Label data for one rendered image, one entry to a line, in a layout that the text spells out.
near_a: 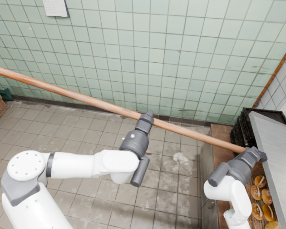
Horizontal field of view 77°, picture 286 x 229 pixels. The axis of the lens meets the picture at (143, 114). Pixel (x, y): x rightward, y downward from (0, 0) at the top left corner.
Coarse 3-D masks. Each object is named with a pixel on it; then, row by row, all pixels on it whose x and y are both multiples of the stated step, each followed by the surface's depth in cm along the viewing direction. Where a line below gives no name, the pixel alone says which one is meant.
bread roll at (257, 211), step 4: (252, 204) 117; (256, 204) 115; (252, 208) 116; (256, 208) 114; (260, 208) 113; (252, 212) 115; (256, 212) 113; (260, 212) 112; (256, 216) 112; (260, 216) 111
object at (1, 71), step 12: (0, 72) 68; (12, 72) 69; (36, 84) 69; (48, 84) 70; (72, 96) 70; (84, 96) 70; (108, 108) 71; (120, 108) 71; (156, 120) 72; (180, 132) 72; (192, 132) 73; (216, 144) 73; (228, 144) 73
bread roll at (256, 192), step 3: (252, 186) 125; (255, 186) 123; (252, 189) 123; (255, 189) 122; (258, 189) 121; (252, 192) 122; (255, 192) 121; (258, 192) 120; (261, 192) 121; (252, 195) 122; (255, 195) 120; (258, 195) 119; (261, 195) 120; (255, 198) 120; (258, 198) 119
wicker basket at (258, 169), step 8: (256, 168) 127; (256, 176) 133; (264, 176) 132; (248, 184) 129; (248, 192) 126; (256, 200) 122; (232, 208) 115; (272, 208) 119; (256, 224) 112; (264, 224) 112
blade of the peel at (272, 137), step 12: (252, 120) 91; (264, 120) 95; (264, 132) 89; (276, 132) 91; (264, 144) 83; (276, 144) 85; (276, 156) 80; (264, 168) 74; (276, 168) 76; (276, 180) 72; (276, 192) 65; (276, 204) 64
